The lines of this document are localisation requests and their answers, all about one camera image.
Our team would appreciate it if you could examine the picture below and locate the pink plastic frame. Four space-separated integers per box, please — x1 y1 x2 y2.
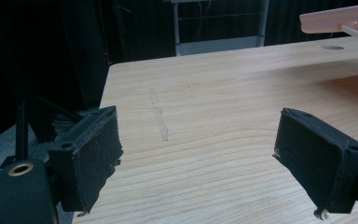
298 2 358 49

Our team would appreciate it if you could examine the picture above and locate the grey metal stand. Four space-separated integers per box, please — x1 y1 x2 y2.
169 0 270 57

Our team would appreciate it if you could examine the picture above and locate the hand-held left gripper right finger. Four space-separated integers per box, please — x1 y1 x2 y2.
272 107 358 219

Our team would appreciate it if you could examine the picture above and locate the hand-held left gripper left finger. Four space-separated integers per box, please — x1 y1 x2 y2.
48 105 125 215

